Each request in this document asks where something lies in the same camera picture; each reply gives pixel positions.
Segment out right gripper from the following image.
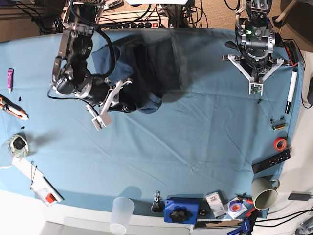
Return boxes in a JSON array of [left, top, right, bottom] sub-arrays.
[[73, 77, 137, 115]]

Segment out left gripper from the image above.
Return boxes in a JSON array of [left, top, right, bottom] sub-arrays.
[[222, 50, 285, 83]]

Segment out dark blue T-shirt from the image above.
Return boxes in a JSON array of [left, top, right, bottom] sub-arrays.
[[91, 36, 189, 115]]

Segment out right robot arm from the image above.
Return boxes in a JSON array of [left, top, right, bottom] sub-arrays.
[[50, 0, 144, 115]]

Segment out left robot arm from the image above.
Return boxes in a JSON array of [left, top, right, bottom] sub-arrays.
[[222, 0, 284, 84]]

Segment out white black marker pen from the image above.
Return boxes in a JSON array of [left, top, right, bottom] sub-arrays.
[[285, 68, 298, 114]]

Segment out orange black clamp tool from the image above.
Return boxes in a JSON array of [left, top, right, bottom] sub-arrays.
[[284, 40, 299, 66]]

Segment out AA battery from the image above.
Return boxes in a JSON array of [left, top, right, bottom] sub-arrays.
[[271, 123, 286, 132]]

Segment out red tape roll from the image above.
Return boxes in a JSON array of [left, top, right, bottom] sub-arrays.
[[273, 137, 288, 152]]

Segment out light blue table cloth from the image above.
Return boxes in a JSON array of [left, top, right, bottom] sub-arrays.
[[0, 29, 303, 215]]

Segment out white power strip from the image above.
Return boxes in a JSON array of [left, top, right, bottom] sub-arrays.
[[99, 8, 172, 29]]

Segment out black remote control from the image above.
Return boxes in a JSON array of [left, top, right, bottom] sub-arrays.
[[252, 149, 291, 174]]

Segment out translucent plastic cup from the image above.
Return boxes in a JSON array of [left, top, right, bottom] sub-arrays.
[[109, 197, 135, 235]]

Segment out glass jar with black lid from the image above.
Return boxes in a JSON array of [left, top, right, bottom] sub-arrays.
[[4, 134, 29, 158]]

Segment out blue box with black knob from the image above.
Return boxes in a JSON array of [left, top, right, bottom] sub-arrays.
[[164, 198, 200, 225]]

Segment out white paper strip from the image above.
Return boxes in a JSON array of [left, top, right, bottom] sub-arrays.
[[12, 157, 61, 195]]

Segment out orange utility knife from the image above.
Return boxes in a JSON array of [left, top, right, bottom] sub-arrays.
[[0, 95, 28, 121]]

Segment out pink glue tube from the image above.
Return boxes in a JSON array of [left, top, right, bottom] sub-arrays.
[[7, 68, 14, 93]]

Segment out white labelled packet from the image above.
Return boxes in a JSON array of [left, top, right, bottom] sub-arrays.
[[205, 192, 227, 219]]

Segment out grey-green ceramic mug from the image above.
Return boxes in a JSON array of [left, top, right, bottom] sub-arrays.
[[251, 178, 280, 210]]

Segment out black power adapter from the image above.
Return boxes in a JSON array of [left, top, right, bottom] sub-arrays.
[[288, 193, 312, 201]]

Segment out blue clamp bottom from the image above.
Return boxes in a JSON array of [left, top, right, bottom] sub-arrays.
[[227, 209, 259, 235]]

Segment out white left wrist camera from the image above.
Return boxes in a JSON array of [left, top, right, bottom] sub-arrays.
[[249, 82, 264, 96]]

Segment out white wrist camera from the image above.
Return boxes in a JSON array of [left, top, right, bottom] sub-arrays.
[[249, 82, 264, 96], [91, 112, 112, 131]]

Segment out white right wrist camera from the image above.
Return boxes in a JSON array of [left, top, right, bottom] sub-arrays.
[[91, 112, 112, 131]]

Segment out red handled pliers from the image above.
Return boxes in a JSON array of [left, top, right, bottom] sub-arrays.
[[236, 194, 253, 204]]

